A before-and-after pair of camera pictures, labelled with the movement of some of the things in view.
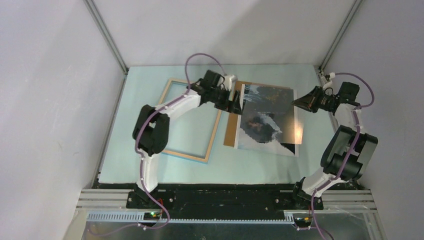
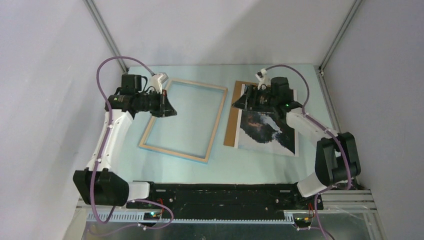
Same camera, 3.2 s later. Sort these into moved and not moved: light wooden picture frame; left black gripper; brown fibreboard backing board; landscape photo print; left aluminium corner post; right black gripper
Moved: left black gripper; right black gripper
Not moved: landscape photo print; brown fibreboard backing board; light wooden picture frame; left aluminium corner post
